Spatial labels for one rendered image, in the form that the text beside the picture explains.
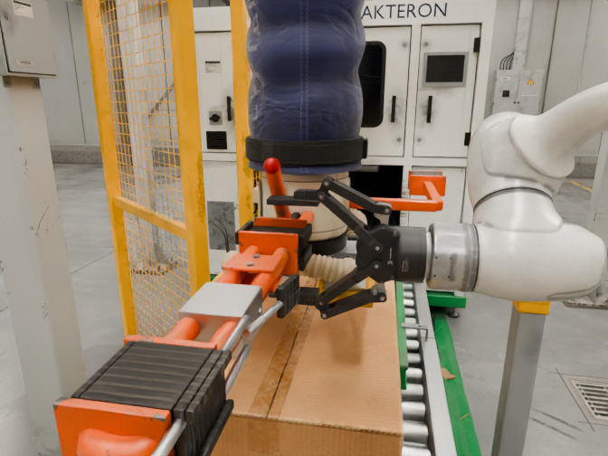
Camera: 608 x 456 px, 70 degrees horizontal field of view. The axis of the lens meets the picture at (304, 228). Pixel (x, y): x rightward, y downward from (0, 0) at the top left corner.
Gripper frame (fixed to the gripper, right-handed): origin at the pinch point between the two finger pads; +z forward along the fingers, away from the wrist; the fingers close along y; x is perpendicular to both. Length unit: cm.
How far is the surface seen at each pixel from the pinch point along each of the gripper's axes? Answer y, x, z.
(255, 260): -1.4, -9.2, 0.6
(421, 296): 61, 122, -34
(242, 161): 3, 112, 40
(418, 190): 1, 52, -23
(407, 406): 65, 54, -25
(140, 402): -2.2, -36.8, -0.1
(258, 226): -1.7, 4.1, 3.9
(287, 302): 0.4, -16.4, -4.8
